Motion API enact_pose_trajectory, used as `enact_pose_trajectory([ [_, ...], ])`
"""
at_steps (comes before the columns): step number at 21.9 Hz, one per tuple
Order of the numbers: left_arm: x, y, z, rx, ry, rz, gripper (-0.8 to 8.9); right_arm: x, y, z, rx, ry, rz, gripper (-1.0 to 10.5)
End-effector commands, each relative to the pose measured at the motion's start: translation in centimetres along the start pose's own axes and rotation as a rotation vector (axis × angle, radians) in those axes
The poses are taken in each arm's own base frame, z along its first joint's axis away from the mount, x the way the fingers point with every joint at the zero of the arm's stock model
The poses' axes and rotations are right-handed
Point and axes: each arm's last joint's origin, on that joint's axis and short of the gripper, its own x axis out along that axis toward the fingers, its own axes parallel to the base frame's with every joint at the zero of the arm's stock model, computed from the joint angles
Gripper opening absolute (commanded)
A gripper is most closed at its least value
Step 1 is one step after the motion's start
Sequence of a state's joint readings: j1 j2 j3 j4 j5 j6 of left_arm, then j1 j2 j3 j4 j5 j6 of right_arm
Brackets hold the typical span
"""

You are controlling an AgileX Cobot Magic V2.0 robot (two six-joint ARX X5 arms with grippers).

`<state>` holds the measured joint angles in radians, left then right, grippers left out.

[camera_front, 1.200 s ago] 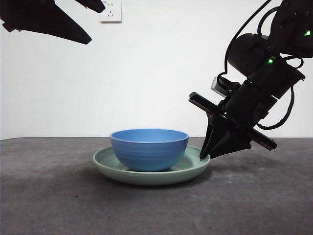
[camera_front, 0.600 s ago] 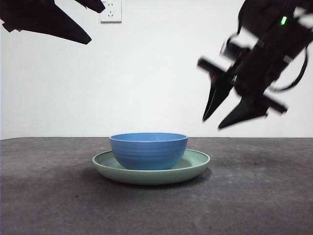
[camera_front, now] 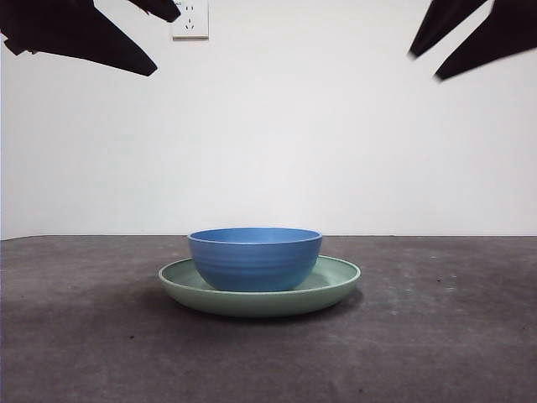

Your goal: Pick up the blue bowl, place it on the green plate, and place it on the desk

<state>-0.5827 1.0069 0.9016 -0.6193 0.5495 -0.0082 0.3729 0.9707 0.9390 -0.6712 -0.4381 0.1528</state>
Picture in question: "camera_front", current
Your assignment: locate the blue ribbed bowl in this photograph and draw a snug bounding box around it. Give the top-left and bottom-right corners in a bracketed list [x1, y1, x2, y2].
[186, 227, 324, 291]

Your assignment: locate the green round plate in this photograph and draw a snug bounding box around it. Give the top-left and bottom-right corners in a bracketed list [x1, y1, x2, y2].
[158, 254, 362, 318]

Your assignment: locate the white wall socket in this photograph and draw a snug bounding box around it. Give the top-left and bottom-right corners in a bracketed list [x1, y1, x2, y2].
[171, 0, 210, 42]

